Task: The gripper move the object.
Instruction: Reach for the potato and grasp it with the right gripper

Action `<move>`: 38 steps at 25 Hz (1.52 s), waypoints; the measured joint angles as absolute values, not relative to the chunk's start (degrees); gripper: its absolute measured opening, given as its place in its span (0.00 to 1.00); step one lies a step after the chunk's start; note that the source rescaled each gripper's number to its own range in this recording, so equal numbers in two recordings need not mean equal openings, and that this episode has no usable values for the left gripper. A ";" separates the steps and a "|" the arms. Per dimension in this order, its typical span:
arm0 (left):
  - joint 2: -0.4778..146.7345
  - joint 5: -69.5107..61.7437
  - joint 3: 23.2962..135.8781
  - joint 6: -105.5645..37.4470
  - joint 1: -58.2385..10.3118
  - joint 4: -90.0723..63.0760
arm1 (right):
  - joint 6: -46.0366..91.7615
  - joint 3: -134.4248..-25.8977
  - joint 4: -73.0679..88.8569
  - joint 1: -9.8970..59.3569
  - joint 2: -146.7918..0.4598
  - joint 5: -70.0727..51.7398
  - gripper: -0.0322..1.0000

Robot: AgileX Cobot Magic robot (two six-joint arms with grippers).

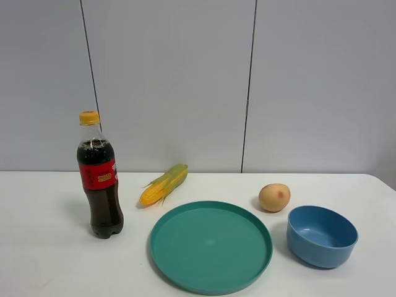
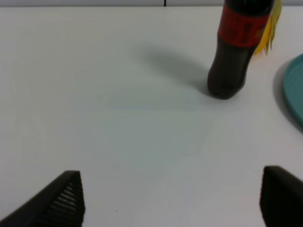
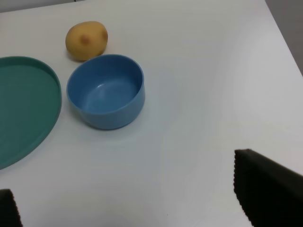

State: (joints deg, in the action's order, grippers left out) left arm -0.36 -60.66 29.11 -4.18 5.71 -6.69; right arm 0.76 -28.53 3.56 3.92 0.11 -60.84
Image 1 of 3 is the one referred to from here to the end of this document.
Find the yellow-brown potato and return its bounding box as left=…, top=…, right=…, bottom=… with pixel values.
left=259, top=183, right=291, bottom=212

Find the cola bottle yellow cap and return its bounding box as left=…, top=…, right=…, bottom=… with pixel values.
left=77, top=111, right=124, bottom=239

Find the yellow toy corn cob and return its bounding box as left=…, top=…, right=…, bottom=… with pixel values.
left=139, top=164, right=188, bottom=207

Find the blue bowl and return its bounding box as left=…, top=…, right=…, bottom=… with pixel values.
left=286, top=205, right=359, bottom=269

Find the teal round plate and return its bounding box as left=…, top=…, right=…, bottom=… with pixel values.
left=147, top=200, right=273, bottom=296

